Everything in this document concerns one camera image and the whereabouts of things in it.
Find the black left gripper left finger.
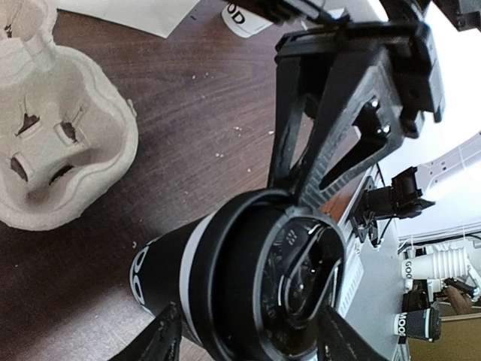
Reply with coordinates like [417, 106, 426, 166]
[133, 302, 182, 361]

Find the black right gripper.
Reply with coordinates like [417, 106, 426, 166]
[268, 20, 445, 209]

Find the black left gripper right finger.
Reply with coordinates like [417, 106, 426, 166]
[317, 305, 380, 361]

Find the black and white paper cup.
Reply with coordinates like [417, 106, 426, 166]
[129, 214, 214, 346]

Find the blue checkered paper bag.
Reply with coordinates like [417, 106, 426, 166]
[55, 0, 198, 38]

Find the brown cardboard cup carrier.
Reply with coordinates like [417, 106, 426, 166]
[1, 1, 138, 231]

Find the white cup holding straws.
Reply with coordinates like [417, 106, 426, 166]
[221, 2, 272, 38]

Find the aluminium front rail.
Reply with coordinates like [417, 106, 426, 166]
[337, 166, 382, 318]

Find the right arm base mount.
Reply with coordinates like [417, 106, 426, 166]
[348, 167, 435, 247]

